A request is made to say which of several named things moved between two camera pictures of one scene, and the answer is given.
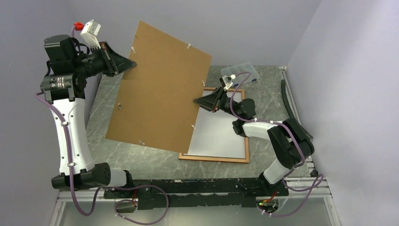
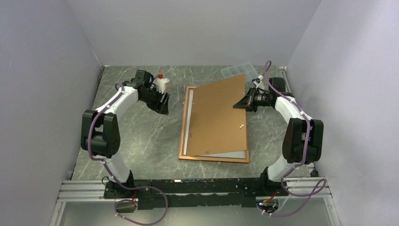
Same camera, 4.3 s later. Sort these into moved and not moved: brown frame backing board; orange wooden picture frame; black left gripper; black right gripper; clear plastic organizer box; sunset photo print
Moved: brown frame backing board; sunset photo print; black right gripper; black left gripper
Not moved: clear plastic organizer box; orange wooden picture frame
